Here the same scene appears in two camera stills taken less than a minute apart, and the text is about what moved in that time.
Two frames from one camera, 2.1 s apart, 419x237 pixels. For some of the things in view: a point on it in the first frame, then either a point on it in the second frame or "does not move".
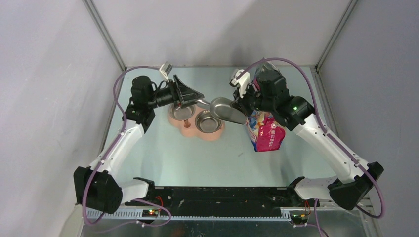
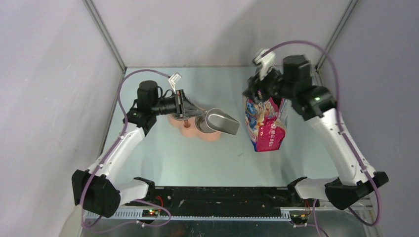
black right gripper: [240, 103] -> [256, 84]
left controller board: [150, 213] does not move
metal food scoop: [223, 108] -> [218, 120]
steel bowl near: [205, 122] does not move
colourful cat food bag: [265, 133] does not move
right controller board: [299, 219] does not move
